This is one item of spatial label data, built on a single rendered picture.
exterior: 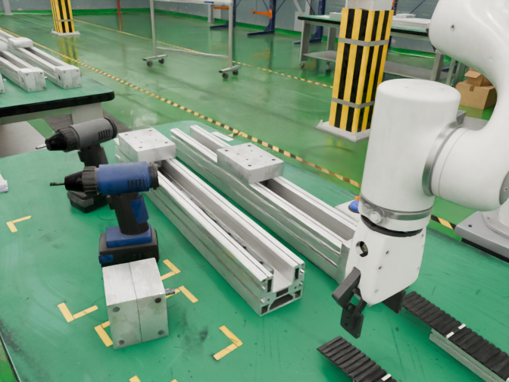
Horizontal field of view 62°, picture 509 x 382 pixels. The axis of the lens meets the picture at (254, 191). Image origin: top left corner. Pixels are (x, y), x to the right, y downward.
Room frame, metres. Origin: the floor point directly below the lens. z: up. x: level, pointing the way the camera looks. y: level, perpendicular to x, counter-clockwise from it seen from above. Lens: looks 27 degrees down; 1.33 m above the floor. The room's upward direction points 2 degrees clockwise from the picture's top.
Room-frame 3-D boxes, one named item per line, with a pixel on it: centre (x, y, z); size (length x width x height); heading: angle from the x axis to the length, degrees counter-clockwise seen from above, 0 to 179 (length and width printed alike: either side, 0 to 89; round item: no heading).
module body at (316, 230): (1.04, 0.02, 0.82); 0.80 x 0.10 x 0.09; 35
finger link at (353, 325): (0.42, -0.13, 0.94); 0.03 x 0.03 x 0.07; 36
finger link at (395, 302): (0.48, -0.21, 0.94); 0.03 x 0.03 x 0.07; 36
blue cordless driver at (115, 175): (0.73, 0.29, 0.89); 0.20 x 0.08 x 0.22; 107
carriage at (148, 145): (1.14, 0.32, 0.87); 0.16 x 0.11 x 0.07; 35
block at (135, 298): (0.56, 0.19, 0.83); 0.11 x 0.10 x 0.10; 112
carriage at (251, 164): (1.04, 0.02, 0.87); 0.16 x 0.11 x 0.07; 35
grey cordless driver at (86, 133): (0.96, 0.43, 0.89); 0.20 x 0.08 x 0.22; 143
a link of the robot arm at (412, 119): (0.45, -0.17, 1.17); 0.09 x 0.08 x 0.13; 43
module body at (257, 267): (0.93, 0.17, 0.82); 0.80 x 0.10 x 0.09; 35
